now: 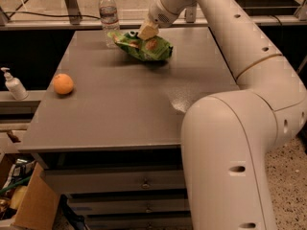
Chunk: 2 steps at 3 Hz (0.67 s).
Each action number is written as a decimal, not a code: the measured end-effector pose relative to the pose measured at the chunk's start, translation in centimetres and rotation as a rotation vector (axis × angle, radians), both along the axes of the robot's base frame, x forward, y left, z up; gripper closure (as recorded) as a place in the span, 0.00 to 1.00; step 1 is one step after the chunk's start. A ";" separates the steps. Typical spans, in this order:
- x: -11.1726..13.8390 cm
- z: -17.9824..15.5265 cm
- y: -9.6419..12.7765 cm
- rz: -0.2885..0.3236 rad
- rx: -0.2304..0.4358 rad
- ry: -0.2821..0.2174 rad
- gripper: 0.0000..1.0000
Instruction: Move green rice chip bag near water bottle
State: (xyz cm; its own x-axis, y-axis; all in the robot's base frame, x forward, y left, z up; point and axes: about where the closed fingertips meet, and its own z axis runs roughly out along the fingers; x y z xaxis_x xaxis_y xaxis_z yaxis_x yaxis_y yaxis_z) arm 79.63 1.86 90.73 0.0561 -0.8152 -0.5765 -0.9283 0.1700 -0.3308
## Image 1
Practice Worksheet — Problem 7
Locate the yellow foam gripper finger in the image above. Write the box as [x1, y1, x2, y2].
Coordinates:
[138, 20, 159, 40]

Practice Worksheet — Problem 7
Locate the green rice chip bag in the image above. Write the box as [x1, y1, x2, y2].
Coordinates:
[107, 31, 173, 61]

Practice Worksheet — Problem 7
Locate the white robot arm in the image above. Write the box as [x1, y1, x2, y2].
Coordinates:
[148, 0, 307, 230]

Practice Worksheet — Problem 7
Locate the clear plastic water bottle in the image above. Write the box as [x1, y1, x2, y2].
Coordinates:
[99, 0, 120, 48]

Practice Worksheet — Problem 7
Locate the white pump dispenser bottle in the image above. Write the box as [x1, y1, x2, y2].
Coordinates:
[1, 67, 28, 101]

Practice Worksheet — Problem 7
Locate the orange fruit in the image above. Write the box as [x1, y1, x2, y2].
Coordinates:
[53, 74, 74, 95]

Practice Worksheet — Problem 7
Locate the grey drawer cabinet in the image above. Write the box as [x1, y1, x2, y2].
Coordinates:
[20, 27, 236, 230]

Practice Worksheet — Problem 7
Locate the top drawer knob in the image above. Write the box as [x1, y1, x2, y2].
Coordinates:
[141, 180, 151, 190]

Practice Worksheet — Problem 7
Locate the cardboard box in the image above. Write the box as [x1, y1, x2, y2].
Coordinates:
[0, 164, 59, 230]

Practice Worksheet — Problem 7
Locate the black cable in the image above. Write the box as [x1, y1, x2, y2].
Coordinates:
[4, 11, 102, 21]

